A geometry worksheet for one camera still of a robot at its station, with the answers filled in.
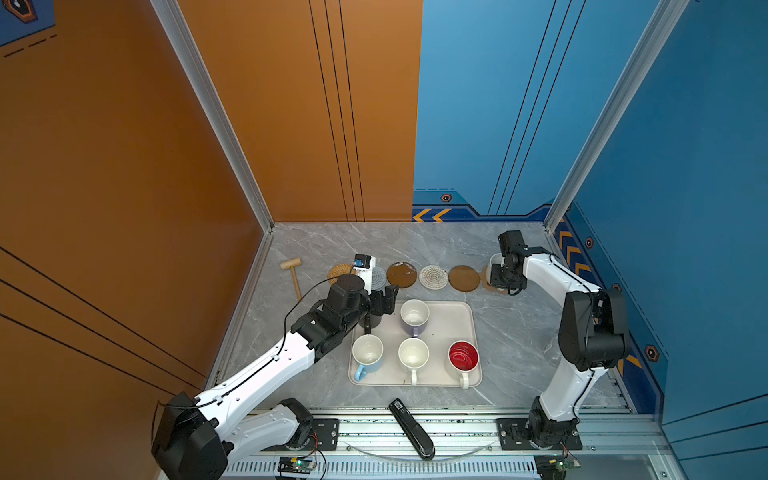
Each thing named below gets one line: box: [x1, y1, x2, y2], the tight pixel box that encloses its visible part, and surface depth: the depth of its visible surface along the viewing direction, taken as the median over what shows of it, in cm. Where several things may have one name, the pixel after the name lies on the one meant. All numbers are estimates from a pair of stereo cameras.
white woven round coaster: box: [419, 264, 449, 290], surface depth 107 cm
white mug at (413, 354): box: [398, 337, 430, 386], surface depth 81 cm
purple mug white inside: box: [400, 299, 430, 338], surface depth 89 cm
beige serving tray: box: [348, 300, 483, 388], surface depth 86 cm
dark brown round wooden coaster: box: [448, 265, 481, 292], surface depth 106 cm
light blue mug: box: [352, 334, 384, 381], surface depth 81 cm
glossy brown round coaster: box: [386, 261, 417, 288], surface depth 107 cm
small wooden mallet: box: [280, 257, 303, 301], surface depth 108 cm
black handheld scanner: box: [388, 398, 436, 461], surface depth 75 cm
